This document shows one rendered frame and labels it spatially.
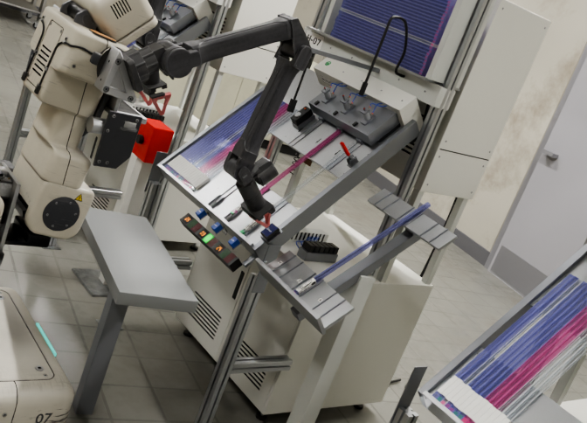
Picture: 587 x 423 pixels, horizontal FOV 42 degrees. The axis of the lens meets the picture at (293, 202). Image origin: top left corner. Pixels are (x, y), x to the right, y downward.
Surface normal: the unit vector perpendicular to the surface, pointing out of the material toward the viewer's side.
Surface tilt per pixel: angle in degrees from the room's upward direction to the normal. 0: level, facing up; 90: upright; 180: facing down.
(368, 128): 48
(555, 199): 90
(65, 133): 90
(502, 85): 90
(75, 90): 90
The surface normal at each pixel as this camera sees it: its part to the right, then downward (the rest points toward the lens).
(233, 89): 0.41, 0.39
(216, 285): -0.75, -0.10
